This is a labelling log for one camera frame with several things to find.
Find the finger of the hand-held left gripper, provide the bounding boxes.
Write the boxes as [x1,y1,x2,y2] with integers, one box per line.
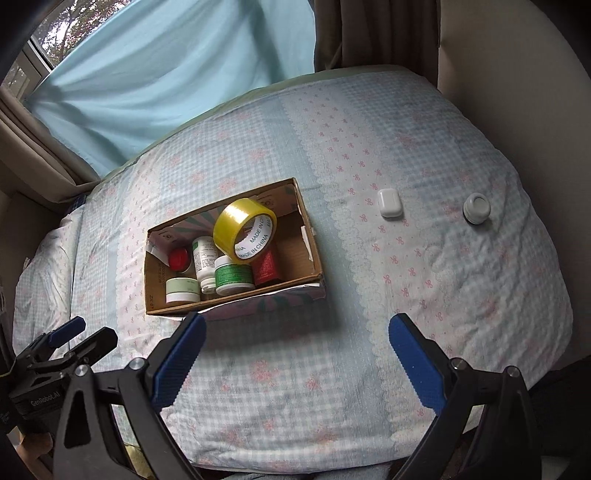
[16,316,87,358]
[65,327,119,367]

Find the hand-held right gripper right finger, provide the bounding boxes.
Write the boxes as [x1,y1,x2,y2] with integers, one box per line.
[389,313,541,480]

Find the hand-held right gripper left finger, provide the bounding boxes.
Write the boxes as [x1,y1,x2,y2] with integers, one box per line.
[54,311,208,480]

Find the white jar with pale green label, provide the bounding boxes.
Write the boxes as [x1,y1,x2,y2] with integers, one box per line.
[165,277,201,304]

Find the white bottle with green label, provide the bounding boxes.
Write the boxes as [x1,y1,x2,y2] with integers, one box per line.
[191,236,220,294]

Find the small jar with red lid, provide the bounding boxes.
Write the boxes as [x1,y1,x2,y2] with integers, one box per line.
[167,248,194,273]

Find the red bottle with white cap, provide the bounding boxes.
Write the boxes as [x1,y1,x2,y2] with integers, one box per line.
[252,244,281,285]

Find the yellow tape roll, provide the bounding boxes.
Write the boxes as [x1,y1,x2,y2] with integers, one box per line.
[213,198,278,265]

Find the cardboard box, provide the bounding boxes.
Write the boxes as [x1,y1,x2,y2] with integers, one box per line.
[144,178,326,321]

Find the white earbud case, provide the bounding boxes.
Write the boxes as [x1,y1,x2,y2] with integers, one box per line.
[378,189,402,219]

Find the white jar with grey lid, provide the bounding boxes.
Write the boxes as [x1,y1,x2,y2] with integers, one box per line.
[463,193,491,225]

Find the checked pillow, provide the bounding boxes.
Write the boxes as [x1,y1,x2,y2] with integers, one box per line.
[13,215,81,352]

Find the beige padded headboard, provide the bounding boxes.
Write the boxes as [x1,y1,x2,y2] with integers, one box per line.
[0,185,75,278]

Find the brown curtain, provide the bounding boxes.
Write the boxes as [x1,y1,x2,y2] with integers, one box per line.
[0,85,101,185]
[314,0,441,86]

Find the green mattress cover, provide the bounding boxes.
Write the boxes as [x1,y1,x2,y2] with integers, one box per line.
[99,65,416,183]

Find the light blue hanging cloth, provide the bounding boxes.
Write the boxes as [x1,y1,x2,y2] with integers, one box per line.
[25,0,317,178]

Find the tree outside window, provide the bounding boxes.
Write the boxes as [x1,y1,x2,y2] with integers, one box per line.
[44,0,132,51]

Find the window with white frame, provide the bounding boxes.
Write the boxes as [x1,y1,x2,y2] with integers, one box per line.
[0,0,134,88]

